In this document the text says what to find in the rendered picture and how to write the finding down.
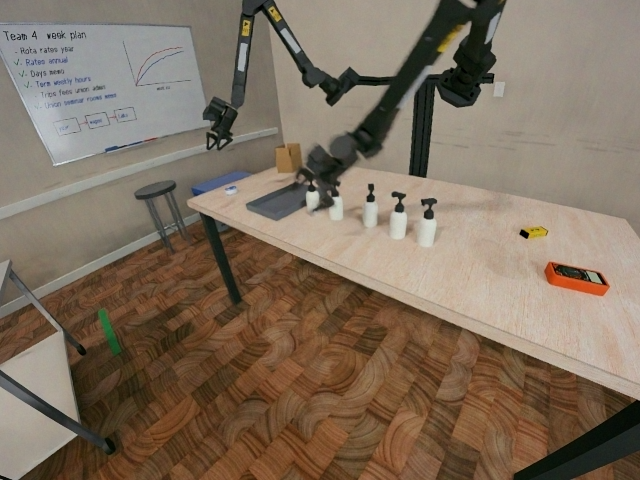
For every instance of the orange pocket multimeter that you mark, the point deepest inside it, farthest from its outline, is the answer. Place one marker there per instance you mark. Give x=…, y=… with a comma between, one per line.
x=575, y=278

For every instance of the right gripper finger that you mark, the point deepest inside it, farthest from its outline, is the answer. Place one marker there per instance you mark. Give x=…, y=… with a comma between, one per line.
x=225, y=136
x=208, y=135

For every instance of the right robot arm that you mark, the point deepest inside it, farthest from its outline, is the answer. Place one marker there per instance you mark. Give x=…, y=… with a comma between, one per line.
x=311, y=77

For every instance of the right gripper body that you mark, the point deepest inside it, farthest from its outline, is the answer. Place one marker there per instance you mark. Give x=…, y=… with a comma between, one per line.
x=216, y=129

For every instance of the white pump bottle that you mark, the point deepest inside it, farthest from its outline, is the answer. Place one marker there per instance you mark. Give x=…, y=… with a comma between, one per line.
x=398, y=218
x=427, y=224
x=336, y=210
x=370, y=209
x=310, y=195

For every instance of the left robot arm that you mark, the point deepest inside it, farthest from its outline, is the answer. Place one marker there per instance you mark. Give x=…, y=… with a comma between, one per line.
x=445, y=19

